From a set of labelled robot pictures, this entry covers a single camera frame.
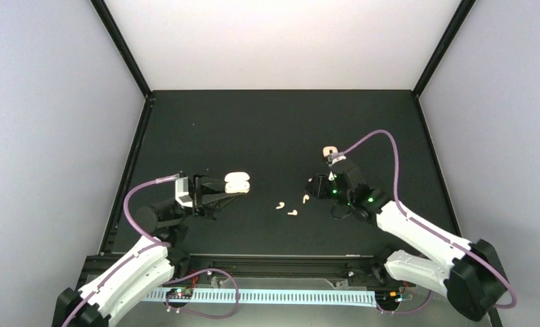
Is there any beige earbud charging case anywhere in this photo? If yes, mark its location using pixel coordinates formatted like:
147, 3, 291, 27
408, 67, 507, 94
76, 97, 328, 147
224, 172, 250, 193

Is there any light blue slotted cable duct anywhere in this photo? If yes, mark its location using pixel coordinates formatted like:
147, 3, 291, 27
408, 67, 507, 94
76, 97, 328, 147
143, 287, 377, 308

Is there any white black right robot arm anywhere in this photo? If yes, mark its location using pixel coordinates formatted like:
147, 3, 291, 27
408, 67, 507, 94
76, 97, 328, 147
305, 155, 517, 321

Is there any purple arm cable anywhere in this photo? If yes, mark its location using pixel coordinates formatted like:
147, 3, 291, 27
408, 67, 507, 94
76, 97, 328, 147
337, 129, 518, 311
61, 176, 183, 327

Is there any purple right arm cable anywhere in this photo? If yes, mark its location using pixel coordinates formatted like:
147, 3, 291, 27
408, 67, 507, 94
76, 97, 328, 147
337, 129, 518, 311

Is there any small green circuit board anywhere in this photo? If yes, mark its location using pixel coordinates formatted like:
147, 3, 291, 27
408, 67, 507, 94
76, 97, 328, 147
166, 287, 194, 302

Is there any black right frame post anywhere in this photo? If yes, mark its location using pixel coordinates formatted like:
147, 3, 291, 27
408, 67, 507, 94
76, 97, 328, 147
412, 0, 476, 99

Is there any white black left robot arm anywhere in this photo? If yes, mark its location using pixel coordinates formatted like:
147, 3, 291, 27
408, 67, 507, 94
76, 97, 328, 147
52, 172, 250, 326

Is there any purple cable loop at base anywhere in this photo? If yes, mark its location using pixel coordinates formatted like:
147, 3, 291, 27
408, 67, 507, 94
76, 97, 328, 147
164, 268, 240, 320

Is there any black frame post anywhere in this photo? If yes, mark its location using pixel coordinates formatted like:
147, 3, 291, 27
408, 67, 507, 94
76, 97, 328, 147
90, 0, 152, 97
412, 0, 476, 99

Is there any black left frame post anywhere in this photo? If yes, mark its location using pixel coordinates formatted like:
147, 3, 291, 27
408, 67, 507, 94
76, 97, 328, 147
90, 0, 152, 97

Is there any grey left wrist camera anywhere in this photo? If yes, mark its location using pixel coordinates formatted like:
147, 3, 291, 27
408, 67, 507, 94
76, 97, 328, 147
175, 177, 194, 208

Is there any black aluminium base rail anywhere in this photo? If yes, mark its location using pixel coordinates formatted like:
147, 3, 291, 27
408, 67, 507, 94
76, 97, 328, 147
175, 254, 404, 290

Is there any small beige square case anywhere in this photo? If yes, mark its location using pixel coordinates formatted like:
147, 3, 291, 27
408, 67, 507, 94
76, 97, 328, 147
322, 146, 338, 157

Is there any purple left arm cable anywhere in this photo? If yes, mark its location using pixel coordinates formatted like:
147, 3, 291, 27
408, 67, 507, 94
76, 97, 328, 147
61, 176, 183, 327

